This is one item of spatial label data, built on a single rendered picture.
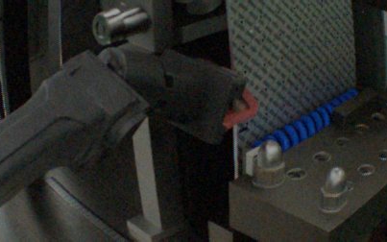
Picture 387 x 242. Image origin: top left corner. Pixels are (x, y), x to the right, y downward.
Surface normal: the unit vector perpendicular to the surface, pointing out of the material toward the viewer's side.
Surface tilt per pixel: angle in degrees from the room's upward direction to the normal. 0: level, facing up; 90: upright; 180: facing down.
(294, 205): 0
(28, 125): 36
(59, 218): 0
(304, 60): 91
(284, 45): 91
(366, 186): 0
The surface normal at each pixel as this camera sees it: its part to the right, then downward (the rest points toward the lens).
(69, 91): 0.53, -0.69
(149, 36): -0.77, 0.33
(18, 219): -0.06, -0.89
